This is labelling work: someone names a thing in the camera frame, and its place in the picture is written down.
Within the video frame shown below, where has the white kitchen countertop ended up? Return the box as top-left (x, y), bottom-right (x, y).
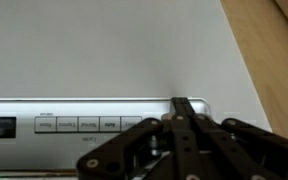
top-left (0, 169), bottom-right (82, 180)

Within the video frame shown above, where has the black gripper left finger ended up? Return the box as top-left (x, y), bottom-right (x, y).
top-left (76, 97), bottom-right (199, 180)

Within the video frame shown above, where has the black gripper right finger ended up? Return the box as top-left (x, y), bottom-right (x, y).
top-left (182, 96), bottom-right (288, 180)

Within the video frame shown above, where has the white dishwasher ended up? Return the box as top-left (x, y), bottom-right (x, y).
top-left (0, 0), bottom-right (273, 173)

